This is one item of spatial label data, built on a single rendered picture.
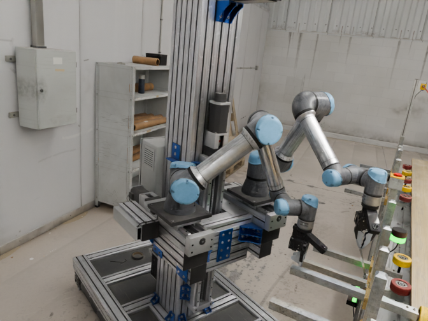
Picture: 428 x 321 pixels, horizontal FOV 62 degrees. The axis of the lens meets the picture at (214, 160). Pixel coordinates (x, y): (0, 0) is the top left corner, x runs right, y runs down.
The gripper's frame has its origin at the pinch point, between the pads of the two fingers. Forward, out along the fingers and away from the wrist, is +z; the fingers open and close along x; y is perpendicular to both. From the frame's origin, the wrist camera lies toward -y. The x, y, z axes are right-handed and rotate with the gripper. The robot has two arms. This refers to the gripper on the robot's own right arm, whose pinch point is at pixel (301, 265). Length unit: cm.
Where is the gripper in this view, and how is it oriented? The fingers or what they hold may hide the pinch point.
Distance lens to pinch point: 183.5
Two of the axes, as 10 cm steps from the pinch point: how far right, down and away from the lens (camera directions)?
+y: -8.7, -2.3, 4.3
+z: -1.1, 9.5, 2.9
